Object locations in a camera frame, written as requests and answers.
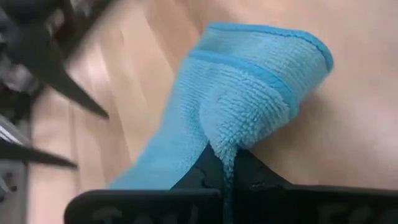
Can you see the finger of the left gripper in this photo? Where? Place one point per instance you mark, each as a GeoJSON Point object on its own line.
{"type": "Point", "coordinates": [68, 84]}
{"type": "Point", "coordinates": [31, 155]}

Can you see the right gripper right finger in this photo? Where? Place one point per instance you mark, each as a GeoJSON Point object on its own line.
{"type": "Point", "coordinates": [295, 208]}

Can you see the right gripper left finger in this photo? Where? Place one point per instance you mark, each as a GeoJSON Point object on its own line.
{"type": "Point", "coordinates": [155, 208]}

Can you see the blue microfiber towel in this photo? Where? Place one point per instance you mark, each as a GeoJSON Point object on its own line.
{"type": "Point", "coordinates": [248, 93]}

